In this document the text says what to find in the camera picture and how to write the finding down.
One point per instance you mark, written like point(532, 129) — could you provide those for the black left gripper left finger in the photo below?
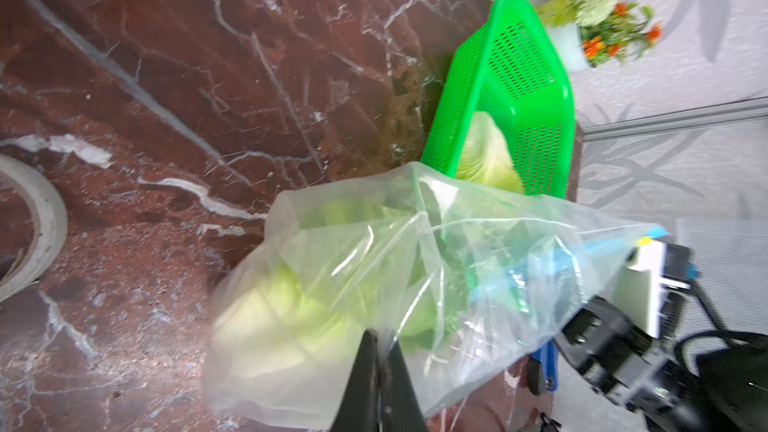
point(358, 411)

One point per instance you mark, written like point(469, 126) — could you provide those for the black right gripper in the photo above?
point(618, 360)

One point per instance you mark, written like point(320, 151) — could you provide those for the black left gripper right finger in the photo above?
point(399, 410)

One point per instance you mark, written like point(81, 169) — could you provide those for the clear zip-top bag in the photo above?
point(465, 278)

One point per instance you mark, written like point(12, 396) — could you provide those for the chinese cabbage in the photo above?
point(306, 296)
point(485, 158)

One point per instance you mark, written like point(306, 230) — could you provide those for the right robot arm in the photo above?
point(698, 375)

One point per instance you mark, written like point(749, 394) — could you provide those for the green plastic basket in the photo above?
point(509, 69)

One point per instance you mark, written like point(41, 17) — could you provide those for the potted flower plant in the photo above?
point(589, 33)

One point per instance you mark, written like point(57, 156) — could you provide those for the clear tape roll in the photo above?
point(49, 219)

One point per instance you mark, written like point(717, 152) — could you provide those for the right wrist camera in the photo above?
point(642, 288)

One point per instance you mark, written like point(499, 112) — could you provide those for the aluminium frame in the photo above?
point(679, 121)

